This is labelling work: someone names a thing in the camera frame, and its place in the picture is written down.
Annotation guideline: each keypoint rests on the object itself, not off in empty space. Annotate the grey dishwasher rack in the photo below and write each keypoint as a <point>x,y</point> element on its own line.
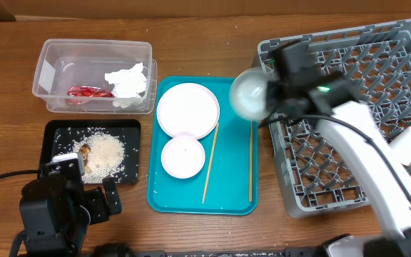
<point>377,60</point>

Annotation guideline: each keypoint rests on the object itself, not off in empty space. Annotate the small white cup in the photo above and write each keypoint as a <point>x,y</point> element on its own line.
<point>401,147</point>

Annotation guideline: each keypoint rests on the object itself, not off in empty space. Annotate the red foil snack wrapper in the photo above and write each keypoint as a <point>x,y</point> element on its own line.
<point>86,91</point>

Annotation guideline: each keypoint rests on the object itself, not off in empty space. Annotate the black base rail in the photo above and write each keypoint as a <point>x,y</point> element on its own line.
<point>123,249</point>

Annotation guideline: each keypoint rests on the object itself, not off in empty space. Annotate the grey-green bowl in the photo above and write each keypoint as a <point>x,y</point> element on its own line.
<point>248,94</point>

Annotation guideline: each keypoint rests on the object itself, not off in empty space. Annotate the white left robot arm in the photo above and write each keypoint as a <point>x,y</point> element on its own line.
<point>56,213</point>

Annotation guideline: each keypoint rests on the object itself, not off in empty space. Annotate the large white plate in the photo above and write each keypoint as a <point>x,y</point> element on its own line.
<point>188,109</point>

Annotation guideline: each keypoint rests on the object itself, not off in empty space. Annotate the left wooden chopstick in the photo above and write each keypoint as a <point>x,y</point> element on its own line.
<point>210,163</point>

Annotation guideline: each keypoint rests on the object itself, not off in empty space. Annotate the wooden chopstick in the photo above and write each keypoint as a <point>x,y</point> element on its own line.
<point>210,163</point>
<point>250,198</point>

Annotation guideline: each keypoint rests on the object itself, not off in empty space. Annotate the pile of white rice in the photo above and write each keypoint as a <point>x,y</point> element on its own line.
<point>114,151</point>

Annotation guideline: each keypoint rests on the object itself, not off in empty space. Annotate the teal serving tray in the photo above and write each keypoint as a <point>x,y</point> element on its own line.
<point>228,188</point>

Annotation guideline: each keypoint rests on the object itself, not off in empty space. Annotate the black rectangular tray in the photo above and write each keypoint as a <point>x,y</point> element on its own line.
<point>51,127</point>

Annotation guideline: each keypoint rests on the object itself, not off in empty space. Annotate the brown food scrap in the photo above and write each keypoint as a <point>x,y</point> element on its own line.
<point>85,150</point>

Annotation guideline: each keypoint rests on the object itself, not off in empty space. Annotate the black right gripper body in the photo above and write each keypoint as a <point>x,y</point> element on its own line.
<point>275,95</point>

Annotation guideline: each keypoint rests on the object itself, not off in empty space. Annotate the pink bowl with rice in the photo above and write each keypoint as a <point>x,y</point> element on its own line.
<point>183,157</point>

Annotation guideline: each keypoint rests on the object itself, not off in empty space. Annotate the clear plastic waste bin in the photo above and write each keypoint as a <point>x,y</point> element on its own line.
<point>64,63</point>

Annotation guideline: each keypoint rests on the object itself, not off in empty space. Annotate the crumpled white paper napkin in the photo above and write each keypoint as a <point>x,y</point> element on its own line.
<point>128,84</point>

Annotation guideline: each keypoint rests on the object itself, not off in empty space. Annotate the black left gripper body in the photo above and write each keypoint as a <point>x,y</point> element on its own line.
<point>96,206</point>

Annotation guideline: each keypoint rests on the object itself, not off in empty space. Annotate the right wooden chopstick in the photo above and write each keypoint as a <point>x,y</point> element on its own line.
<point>250,198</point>

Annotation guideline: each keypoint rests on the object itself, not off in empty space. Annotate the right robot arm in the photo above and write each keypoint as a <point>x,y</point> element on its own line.
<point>331,104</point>

